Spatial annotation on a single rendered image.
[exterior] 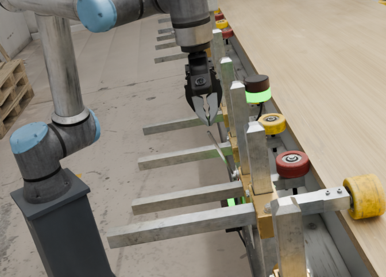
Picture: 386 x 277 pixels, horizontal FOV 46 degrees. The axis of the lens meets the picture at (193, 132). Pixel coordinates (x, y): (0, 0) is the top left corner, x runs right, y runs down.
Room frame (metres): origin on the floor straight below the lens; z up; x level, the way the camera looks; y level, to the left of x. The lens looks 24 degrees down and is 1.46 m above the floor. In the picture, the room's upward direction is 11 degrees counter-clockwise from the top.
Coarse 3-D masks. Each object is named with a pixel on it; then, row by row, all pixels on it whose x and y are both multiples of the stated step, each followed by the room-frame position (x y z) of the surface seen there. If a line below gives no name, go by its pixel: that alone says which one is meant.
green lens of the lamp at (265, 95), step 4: (264, 92) 0.97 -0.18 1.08; (268, 92) 0.98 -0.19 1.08; (248, 96) 0.99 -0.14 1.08; (252, 96) 0.98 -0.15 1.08; (256, 96) 0.97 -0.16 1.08; (260, 96) 0.97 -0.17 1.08; (264, 96) 0.97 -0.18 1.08; (268, 96) 0.98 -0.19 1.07; (248, 100) 0.99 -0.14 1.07; (252, 100) 0.98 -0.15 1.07; (256, 100) 0.97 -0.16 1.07; (260, 100) 0.97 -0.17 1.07; (264, 100) 0.97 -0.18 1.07
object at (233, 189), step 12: (240, 180) 0.98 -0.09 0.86; (276, 180) 0.95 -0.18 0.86; (288, 180) 0.94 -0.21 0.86; (300, 180) 0.94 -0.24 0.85; (180, 192) 0.98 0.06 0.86; (192, 192) 0.97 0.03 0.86; (204, 192) 0.96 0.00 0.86; (216, 192) 0.95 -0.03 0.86; (228, 192) 0.95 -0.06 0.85; (240, 192) 0.95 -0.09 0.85; (132, 204) 0.97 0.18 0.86; (144, 204) 0.96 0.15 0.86; (156, 204) 0.96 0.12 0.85; (168, 204) 0.96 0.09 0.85; (180, 204) 0.96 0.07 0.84; (192, 204) 0.96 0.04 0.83
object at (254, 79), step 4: (248, 76) 1.02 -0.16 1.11; (252, 76) 1.02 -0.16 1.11; (256, 76) 1.01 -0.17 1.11; (260, 76) 1.01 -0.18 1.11; (264, 76) 1.00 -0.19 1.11; (248, 80) 1.00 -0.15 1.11; (252, 80) 0.99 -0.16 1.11; (256, 80) 0.99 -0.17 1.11; (260, 80) 0.98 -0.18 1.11; (248, 92) 0.99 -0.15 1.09; (260, 92) 0.97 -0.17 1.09; (248, 104) 0.99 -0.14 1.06; (260, 104) 1.00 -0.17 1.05; (248, 108) 0.99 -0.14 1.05; (260, 108) 1.00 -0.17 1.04; (260, 112) 1.00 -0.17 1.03; (256, 120) 1.00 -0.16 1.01
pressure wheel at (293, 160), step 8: (288, 152) 0.99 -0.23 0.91; (296, 152) 0.98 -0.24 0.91; (280, 160) 0.96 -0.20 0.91; (288, 160) 0.96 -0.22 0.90; (296, 160) 0.95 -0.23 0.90; (304, 160) 0.94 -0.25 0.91; (280, 168) 0.94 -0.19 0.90; (288, 168) 0.92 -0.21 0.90; (296, 168) 0.92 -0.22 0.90; (304, 168) 0.93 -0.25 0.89; (288, 176) 0.93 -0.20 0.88; (296, 176) 0.92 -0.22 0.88; (296, 192) 0.96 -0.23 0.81
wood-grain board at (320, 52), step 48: (240, 0) 3.34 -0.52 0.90; (288, 0) 2.99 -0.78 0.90; (336, 0) 2.70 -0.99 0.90; (288, 48) 1.91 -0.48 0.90; (336, 48) 1.77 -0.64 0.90; (384, 48) 1.66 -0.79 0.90; (288, 96) 1.37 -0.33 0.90; (336, 96) 1.29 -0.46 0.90; (384, 96) 1.22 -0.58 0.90; (336, 144) 0.99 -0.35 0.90; (384, 144) 0.95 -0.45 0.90; (384, 192) 0.76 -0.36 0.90; (384, 240) 0.62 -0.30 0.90
